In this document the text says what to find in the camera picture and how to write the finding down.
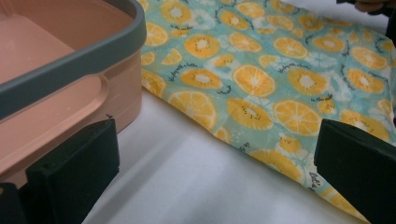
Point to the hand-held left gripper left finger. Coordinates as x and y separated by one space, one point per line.
77 165

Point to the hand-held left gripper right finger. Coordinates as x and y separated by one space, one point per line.
361 168

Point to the pink basket with grey rim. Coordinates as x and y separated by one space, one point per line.
62 102

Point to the citrus print cloth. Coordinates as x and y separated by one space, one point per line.
255 62

